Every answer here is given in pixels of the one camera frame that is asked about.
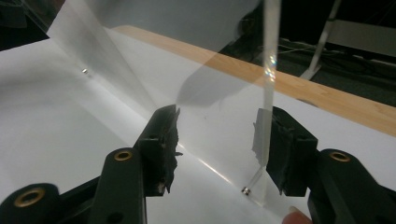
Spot clear acrylic frame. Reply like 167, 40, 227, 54
46, 0, 302, 220

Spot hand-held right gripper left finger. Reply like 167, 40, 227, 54
133, 104, 184, 198

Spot white metal desk frame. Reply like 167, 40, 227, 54
299, 0, 396, 81

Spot black floor cables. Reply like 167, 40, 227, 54
275, 35, 396, 76

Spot white table mat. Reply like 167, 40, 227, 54
0, 25, 396, 224

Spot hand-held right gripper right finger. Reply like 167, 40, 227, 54
265, 105, 319, 198

